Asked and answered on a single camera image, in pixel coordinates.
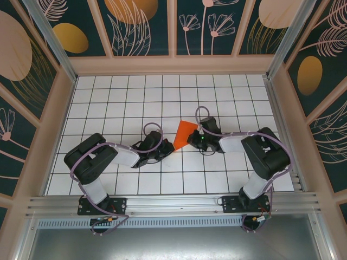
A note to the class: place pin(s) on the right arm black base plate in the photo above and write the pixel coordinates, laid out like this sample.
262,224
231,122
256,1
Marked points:
230,203

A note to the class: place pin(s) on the orange square paper sheet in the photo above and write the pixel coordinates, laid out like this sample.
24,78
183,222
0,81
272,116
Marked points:
184,132

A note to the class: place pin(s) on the aluminium side rail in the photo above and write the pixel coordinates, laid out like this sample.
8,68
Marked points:
287,135

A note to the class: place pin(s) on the grey metal shelf sheet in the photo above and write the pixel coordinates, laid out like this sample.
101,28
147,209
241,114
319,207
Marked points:
173,243

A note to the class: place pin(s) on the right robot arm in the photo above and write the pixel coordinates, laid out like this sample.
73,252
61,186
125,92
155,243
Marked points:
265,154

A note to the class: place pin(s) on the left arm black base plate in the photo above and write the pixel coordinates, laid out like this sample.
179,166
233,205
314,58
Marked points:
119,203

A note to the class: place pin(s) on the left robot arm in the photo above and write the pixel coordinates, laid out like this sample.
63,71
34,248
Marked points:
86,162

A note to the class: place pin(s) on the long aluminium mounting rail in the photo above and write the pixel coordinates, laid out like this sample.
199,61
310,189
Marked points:
173,204

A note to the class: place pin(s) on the aluminium corner post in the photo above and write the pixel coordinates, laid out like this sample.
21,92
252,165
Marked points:
287,35
54,48

